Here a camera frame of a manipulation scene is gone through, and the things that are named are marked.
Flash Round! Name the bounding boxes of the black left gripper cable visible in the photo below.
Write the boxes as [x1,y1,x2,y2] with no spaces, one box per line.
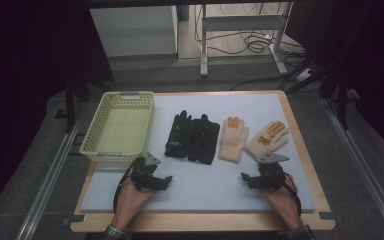
[112,157,144,214]

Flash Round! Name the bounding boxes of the yellow-green plastic basket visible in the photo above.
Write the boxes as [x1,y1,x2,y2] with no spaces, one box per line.
[79,90,156,164]

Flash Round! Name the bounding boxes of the tangle of black floor cables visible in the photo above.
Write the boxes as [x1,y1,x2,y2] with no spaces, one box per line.
[193,2,307,57]

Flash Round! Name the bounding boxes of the black glove with small label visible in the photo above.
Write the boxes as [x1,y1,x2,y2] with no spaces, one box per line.
[164,110,193,159]

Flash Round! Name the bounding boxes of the white metal desk frame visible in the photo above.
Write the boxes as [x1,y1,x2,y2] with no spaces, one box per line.
[199,1,295,78]

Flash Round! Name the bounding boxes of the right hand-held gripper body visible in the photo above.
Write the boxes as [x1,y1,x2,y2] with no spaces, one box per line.
[255,152,291,193]

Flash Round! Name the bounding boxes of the plain black glove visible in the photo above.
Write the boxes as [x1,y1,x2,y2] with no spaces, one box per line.
[187,113,221,166]

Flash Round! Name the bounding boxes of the metal floor rail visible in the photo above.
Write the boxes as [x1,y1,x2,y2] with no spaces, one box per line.
[14,109,85,240]
[322,98,384,240]

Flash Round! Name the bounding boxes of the dark curtain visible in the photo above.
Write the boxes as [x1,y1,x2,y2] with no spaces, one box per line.
[284,0,384,161]
[0,0,115,221]

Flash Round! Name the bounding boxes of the person's right hand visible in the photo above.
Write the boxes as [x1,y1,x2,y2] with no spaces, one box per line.
[262,173,305,231]

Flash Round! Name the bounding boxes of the person's left hand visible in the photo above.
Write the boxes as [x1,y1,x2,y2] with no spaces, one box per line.
[110,179,155,232]

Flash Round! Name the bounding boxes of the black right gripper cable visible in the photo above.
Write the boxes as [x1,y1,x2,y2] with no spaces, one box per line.
[279,171,303,218]

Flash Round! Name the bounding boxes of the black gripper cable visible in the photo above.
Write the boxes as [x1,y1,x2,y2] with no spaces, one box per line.
[279,171,303,218]
[112,157,144,214]

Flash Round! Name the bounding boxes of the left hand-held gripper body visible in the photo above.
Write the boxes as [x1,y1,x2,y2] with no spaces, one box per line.
[131,151,162,193]

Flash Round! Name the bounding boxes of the white cabinet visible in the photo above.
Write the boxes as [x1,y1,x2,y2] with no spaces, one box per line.
[89,4,180,58]

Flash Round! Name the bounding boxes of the black stand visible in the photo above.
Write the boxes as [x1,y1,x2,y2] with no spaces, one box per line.
[62,75,92,134]
[319,49,361,131]

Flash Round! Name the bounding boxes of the white power strip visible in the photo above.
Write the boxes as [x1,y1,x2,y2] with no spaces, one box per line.
[295,67,314,83]

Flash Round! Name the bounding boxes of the beige fluffy glove orange stripe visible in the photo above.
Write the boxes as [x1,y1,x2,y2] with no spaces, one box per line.
[244,120,290,161]

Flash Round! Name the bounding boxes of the beige fluffy glove orange fingertips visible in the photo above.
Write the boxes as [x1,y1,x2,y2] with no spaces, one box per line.
[218,116,250,164]

